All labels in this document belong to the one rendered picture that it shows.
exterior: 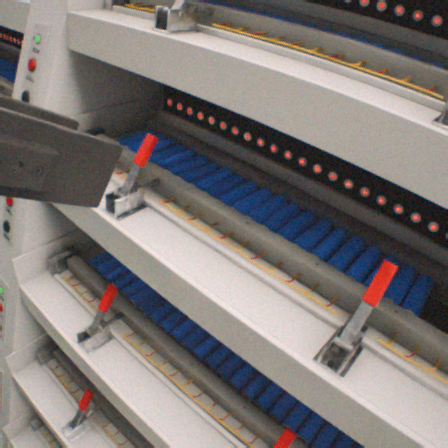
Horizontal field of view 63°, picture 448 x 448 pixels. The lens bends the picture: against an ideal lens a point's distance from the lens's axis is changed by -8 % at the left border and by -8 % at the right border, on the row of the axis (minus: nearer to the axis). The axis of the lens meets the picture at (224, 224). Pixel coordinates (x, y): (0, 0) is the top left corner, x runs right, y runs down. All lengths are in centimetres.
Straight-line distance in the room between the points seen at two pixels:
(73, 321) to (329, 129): 42
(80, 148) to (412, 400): 29
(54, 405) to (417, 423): 56
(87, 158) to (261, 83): 18
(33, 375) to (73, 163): 62
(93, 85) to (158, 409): 42
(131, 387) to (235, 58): 38
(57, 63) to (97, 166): 36
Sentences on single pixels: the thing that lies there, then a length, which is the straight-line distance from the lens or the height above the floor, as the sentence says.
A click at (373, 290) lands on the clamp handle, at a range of 31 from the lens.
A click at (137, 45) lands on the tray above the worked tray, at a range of 41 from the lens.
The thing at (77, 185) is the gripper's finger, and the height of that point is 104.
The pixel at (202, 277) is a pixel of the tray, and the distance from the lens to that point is 37.
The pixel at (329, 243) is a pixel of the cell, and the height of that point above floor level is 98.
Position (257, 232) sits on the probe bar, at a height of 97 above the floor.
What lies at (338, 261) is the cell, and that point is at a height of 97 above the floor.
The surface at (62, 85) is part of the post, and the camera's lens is 54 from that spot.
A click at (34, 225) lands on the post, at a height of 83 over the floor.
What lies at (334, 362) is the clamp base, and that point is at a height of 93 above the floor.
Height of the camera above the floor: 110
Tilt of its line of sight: 21 degrees down
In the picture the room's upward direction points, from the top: 20 degrees clockwise
